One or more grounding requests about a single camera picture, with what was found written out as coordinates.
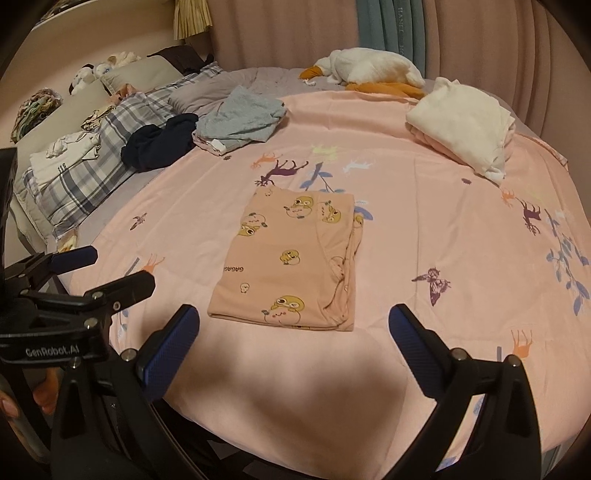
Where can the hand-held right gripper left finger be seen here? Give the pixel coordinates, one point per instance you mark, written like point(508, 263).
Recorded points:
point(171, 353)

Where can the pink cartoon print shirt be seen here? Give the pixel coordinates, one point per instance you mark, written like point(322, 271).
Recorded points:
point(277, 258)

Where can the dark navy garment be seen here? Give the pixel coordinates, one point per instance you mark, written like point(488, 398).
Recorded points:
point(157, 141)

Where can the grey folded garment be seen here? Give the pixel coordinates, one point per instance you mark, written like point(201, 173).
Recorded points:
point(240, 117)

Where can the pink curtain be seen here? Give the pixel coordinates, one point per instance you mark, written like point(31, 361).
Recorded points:
point(286, 32)

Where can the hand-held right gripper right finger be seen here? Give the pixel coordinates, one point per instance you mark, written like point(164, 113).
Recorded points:
point(413, 346)

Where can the teal curtain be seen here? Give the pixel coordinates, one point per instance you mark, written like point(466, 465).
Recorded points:
point(392, 27)

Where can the white folded cloth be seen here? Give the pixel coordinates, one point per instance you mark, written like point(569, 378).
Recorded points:
point(461, 120)

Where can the green woven item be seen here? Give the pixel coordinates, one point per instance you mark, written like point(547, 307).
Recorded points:
point(34, 113)

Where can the small plush toys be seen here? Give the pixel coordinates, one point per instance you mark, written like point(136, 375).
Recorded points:
point(101, 69)

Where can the dark brown cloth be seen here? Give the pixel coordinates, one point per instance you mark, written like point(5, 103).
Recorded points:
point(184, 57)

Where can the plaid pillow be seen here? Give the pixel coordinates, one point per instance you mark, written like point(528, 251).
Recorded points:
point(106, 152)

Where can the white goose plush toy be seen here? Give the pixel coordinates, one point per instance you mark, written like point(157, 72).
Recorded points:
point(374, 64)

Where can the white folded clothes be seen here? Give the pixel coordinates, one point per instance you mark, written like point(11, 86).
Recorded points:
point(60, 157)

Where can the person's left hand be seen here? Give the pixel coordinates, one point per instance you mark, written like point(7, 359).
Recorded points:
point(8, 406)

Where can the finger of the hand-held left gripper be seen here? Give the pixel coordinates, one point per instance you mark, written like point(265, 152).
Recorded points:
point(124, 288)
point(74, 256)

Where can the pink animal print bedsheet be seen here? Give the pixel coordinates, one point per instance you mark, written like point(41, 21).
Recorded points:
point(438, 258)

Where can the yellow fringed cloth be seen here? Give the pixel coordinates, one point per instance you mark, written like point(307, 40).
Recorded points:
point(191, 14)

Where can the beige cushion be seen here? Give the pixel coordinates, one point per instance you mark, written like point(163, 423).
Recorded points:
point(138, 74)

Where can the grey pillow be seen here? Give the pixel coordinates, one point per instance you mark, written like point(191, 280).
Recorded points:
point(203, 94)

